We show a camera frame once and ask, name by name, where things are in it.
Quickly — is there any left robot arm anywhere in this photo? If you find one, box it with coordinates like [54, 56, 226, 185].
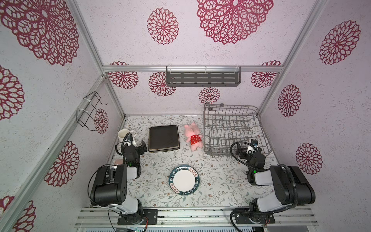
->
[88, 141, 147, 224]

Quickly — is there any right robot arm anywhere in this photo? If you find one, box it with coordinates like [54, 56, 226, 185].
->
[230, 142, 316, 215]

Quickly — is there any white mug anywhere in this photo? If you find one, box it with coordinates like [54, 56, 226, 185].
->
[117, 129, 138, 146]

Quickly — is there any pink plush pig toy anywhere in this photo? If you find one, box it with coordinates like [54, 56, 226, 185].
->
[184, 122, 203, 151]

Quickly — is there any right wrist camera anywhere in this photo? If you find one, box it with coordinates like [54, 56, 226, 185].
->
[247, 139, 259, 153]

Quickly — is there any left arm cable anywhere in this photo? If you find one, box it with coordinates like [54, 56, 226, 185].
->
[114, 131, 133, 156]

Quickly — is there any grey wire dish rack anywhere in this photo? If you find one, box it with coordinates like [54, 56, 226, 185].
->
[203, 103, 271, 156]

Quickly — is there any black wire wall hook rack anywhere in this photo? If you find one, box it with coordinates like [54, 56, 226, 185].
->
[75, 91, 109, 134]

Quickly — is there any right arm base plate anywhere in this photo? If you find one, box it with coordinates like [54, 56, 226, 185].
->
[233, 210, 276, 224]

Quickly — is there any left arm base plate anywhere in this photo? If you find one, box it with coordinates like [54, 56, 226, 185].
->
[117, 209, 158, 226]

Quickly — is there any grey wall shelf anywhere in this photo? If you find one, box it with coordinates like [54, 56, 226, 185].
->
[165, 66, 242, 87]

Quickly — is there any aluminium mounting rail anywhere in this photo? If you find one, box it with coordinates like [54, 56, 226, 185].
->
[72, 206, 319, 229]

